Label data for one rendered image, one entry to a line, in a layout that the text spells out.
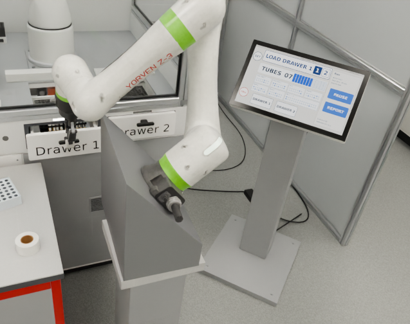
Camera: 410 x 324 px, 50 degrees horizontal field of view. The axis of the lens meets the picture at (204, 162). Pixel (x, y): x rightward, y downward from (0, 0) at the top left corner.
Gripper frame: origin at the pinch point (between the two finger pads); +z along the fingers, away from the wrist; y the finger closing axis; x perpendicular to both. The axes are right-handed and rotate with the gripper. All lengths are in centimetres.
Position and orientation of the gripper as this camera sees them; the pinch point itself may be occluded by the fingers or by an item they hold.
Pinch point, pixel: (69, 141)
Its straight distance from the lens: 168.0
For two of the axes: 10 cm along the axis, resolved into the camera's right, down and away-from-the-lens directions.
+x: 9.1, -1.3, 3.8
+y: 3.2, 8.2, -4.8
